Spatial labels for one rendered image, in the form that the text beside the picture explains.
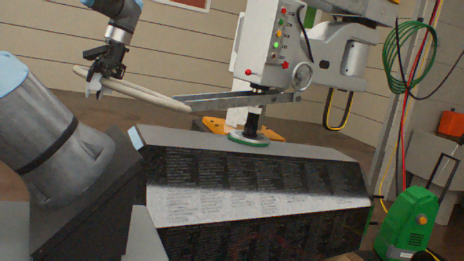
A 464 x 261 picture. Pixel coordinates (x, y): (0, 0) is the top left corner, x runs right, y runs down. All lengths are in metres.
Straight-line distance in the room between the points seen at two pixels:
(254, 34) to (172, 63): 6.18
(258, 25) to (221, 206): 0.86
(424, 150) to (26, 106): 4.21
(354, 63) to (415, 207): 1.25
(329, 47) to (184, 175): 1.04
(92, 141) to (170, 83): 7.34
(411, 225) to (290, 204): 1.54
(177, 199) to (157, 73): 6.53
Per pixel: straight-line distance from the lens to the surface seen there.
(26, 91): 0.77
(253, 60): 1.94
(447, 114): 4.93
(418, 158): 4.67
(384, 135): 4.43
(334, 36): 2.23
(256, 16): 1.97
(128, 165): 0.74
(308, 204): 1.89
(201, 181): 1.67
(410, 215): 3.19
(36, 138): 0.77
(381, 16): 2.48
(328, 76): 2.23
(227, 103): 1.85
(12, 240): 0.94
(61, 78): 7.90
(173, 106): 1.49
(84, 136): 0.80
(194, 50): 8.17
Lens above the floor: 1.31
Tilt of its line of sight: 12 degrees down
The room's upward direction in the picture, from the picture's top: 11 degrees clockwise
